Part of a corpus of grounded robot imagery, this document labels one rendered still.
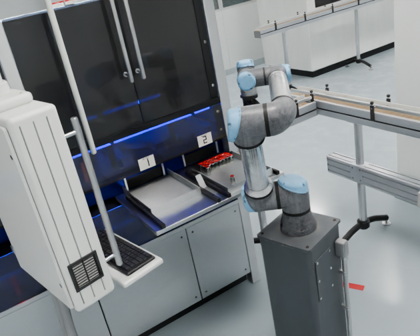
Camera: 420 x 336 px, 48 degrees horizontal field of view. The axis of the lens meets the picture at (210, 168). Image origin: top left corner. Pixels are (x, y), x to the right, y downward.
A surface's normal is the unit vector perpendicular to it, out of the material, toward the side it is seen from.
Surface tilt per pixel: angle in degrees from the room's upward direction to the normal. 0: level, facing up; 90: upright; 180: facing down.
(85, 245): 90
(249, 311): 0
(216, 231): 90
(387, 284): 0
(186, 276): 90
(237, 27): 90
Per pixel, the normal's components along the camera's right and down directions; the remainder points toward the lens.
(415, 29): -0.83, 0.36
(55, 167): 0.68, 0.18
